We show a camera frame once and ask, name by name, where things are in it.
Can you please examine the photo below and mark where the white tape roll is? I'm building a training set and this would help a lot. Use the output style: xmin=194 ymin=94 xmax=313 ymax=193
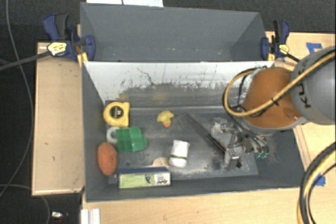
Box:
xmin=106 ymin=127 xmax=118 ymax=144

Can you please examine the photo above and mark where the orange oval sponge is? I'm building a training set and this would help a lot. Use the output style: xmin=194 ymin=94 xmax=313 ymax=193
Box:
xmin=97 ymin=142 xmax=118 ymax=176

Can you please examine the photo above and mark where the green plastic block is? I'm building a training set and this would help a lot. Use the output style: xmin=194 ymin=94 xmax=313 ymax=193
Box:
xmin=115 ymin=126 xmax=148 ymax=153

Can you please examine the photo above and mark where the green and blue box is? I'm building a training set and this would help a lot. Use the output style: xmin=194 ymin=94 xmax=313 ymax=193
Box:
xmin=116 ymin=166 xmax=172 ymax=189

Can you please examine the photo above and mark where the yellow tape measure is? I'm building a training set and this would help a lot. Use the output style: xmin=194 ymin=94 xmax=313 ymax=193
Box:
xmin=103 ymin=101 xmax=131 ymax=128

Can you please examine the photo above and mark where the yellow rubber duck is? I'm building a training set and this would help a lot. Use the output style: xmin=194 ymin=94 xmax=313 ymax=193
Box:
xmin=156 ymin=110 xmax=175 ymax=128

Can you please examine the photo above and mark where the tan wooden piece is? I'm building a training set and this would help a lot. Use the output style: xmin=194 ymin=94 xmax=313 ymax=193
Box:
xmin=151 ymin=157 xmax=169 ymax=168

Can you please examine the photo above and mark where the pale wood board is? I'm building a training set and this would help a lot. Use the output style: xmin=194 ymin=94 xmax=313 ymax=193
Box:
xmin=31 ymin=41 xmax=86 ymax=196

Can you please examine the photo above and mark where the grey metal bin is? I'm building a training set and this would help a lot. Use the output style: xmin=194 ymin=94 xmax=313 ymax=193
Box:
xmin=79 ymin=2 xmax=306 ymax=202

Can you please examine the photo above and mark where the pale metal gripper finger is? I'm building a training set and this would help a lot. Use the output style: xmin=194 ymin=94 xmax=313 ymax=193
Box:
xmin=233 ymin=155 xmax=244 ymax=169
xmin=224 ymin=148 xmax=235 ymax=172

